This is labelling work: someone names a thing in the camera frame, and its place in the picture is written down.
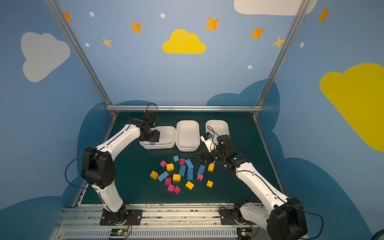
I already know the left green circuit board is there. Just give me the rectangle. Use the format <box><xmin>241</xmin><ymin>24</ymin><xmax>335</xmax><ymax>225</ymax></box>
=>
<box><xmin>109</xmin><ymin>229</ymin><xmax>129</xmax><ymax>239</ymax></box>

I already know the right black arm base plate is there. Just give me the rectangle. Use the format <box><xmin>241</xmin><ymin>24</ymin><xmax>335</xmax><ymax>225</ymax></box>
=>
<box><xmin>218</xmin><ymin>208</ymin><xmax>251</xmax><ymax>225</ymax></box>

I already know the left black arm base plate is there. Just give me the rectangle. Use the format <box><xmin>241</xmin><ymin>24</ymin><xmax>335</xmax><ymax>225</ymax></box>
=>
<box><xmin>100</xmin><ymin>209</ymin><xmax>143</xmax><ymax>226</ymax></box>

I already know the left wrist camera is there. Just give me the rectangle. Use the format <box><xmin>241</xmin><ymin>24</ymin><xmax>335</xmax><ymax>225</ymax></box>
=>
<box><xmin>141</xmin><ymin>110</ymin><xmax>158</xmax><ymax>128</ymax></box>

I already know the pink small lego brick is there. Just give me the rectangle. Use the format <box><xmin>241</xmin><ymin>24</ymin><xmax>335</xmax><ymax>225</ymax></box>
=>
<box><xmin>160</xmin><ymin>161</ymin><xmax>167</xmax><ymax>168</ymax></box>

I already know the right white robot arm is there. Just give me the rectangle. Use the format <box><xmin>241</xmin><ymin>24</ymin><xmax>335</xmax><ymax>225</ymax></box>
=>
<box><xmin>194</xmin><ymin>149</ymin><xmax>308</xmax><ymax>240</ymax></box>

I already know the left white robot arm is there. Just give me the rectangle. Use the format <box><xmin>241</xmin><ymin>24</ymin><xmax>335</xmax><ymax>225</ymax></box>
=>
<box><xmin>81</xmin><ymin>116</ymin><xmax>160</xmax><ymax>222</ymax></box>

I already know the green circuit board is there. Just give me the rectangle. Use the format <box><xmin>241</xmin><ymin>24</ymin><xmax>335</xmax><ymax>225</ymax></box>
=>
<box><xmin>109</xmin><ymin>229</ymin><xmax>129</xmax><ymax>239</ymax></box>
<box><xmin>236</xmin><ymin>228</ymin><xmax>253</xmax><ymax>240</ymax></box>

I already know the right green circuit board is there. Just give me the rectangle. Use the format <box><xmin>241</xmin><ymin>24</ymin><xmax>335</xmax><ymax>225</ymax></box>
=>
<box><xmin>236</xmin><ymin>228</ymin><xmax>253</xmax><ymax>240</ymax></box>

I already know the aluminium front rail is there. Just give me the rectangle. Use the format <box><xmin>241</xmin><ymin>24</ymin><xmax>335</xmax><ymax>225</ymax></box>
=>
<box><xmin>50</xmin><ymin>203</ymin><xmax>270</xmax><ymax>240</ymax></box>

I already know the right white plastic bin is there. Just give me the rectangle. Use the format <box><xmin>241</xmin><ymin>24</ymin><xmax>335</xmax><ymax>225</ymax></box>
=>
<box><xmin>206</xmin><ymin>120</ymin><xmax>230</xmax><ymax>144</ymax></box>

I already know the middle white plastic bin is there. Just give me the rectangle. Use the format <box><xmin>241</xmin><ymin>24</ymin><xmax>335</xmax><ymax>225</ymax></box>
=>
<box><xmin>176</xmin><ymin>120</ymin><xmax>201</xmax><ymax>152</ymax></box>

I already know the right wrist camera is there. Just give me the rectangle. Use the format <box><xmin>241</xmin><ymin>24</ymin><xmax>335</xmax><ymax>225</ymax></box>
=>
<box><xmin>201</xmin><ymin>133</ymin><xmax>216</xmax><ymax>152</ymax></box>

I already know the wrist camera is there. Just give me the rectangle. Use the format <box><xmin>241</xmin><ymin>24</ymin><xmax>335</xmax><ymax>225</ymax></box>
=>
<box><xmin>201</xmin><ymin>133</ymin><xmax>216</xmax><ymax>152</ymax></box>
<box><xmin>141</xmin><ymin>110</ymin><xmax>158</xmax><ymax>128</ymax></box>

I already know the left white plastic bin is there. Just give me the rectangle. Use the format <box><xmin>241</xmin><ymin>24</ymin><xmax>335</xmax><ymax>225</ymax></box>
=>
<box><xmin>140</xmin><ymin>126</ymin><xmax>177</xmax><ymax>150</ymax></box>

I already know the yellow lego brick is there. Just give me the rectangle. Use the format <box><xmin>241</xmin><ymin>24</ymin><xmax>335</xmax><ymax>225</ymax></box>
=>
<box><xmin>185</xmin><ymin>181</ymin><xmax>195</xmax><ymax>190</ymax></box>
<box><xmin>166</xmin><ymin>164</ymin><xmax>175</xmax><ymax>172</ymax></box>
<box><xmin>150</xmin><ymin>171</ymin><xmax>159</xmax><ymax>180</ymax></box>
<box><xmin>206</xmin><ymin>180</ymin><xmax>214</xmax><ymax>188</ymax></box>
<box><xmin>173</xmin><ymin>174</ymin><xmax>181</xmax><ymax>182</ymax></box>
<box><xmin>208</xmin><ymin>163</ymin><xmax>215</xmax><ymax>172</ymax></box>

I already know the white plastic bin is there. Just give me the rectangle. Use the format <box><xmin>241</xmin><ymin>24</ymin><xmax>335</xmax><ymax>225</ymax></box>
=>
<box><xmin>176</xmin><ymin>120</ymin><xmax>201</xmax><ymax>152</ymax></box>
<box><xmin>140</xmin><ymin>126</ymin><xmax>177</xmax><ymax>150</ymax></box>
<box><xmin>206</xmin><ymin>120</ymin><xmax>230</xmax><ymax>144</ymax></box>

